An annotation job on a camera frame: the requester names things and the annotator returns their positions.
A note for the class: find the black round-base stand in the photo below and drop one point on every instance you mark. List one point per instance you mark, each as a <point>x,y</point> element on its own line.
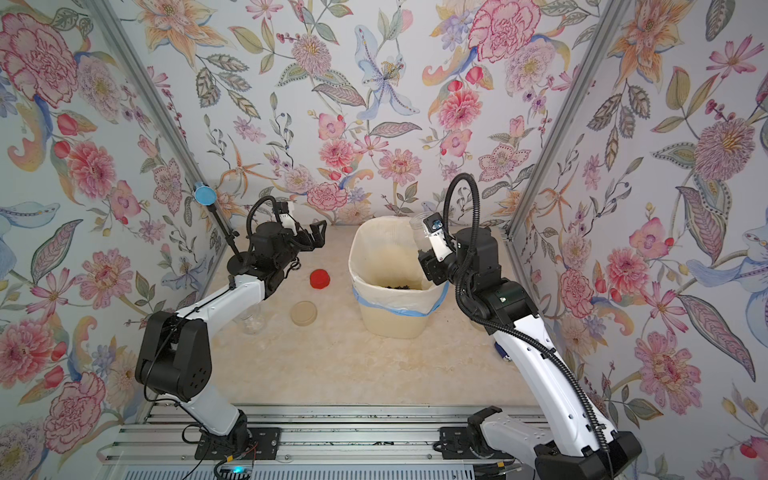
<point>216,222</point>

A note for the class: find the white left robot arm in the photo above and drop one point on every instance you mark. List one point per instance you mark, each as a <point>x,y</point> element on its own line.
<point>175,361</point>

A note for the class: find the aluminium corner post right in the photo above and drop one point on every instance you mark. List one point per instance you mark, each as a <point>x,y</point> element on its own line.
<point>606,28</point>

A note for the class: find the aluminium corner post left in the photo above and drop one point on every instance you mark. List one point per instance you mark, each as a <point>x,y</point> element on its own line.
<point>107,20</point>

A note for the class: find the cream trash bin with liner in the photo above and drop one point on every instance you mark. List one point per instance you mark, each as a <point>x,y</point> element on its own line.
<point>394,296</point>

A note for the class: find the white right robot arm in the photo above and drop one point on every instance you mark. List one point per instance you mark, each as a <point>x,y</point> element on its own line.
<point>579,442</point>

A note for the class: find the red lid tea jar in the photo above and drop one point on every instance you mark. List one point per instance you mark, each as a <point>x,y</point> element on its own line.
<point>418,231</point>

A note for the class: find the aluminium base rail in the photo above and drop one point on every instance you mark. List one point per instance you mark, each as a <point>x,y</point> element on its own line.
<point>311,435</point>

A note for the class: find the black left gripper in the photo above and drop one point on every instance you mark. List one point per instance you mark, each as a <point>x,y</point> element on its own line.
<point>318,240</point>

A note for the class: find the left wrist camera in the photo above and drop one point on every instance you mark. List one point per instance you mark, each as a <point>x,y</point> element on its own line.
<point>285,216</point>

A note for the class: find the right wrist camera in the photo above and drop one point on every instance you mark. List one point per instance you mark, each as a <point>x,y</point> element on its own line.
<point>435,233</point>

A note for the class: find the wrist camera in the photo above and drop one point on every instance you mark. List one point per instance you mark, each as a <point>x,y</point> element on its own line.
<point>435,233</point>
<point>285,216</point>

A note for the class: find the red jar lid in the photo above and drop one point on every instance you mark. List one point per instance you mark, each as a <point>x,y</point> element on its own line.
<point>319,279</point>

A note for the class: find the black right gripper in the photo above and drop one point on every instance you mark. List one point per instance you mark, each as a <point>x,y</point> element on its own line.
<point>435,269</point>

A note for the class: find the aluminium corner post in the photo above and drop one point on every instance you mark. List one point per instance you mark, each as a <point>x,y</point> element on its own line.
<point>107,20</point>
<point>606,28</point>

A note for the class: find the clear glass tea jar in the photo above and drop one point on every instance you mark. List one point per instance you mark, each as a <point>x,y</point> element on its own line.
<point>251,321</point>

